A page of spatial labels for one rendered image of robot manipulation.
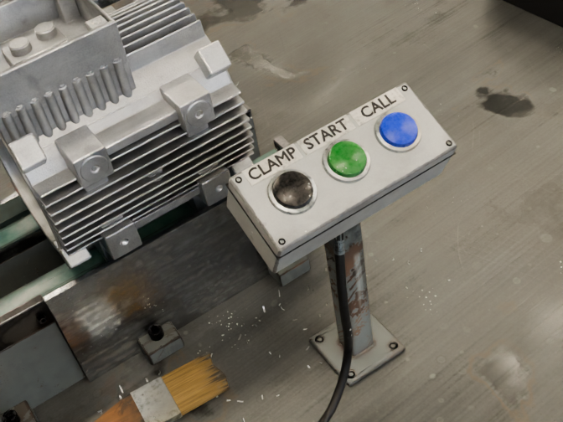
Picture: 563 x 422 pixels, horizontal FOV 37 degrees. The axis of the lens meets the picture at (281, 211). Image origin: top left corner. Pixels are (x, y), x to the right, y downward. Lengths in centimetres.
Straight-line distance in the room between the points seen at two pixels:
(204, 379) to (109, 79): 31
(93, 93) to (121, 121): 3
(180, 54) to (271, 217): 21
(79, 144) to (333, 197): 22
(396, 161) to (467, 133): 42
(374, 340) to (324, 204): 26
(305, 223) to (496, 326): 31
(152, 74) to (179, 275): 21
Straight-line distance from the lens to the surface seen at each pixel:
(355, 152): 64
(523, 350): 85
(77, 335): 84
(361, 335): 82
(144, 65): 75
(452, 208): 97
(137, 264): 81
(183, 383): 85
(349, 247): 72
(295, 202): 61
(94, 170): 70
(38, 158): 70
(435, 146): 67
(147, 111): 73
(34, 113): 71
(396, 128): 66
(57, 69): 70
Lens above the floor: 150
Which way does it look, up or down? 45 degrees down
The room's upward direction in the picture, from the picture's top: 11 degrees counter-clockwise
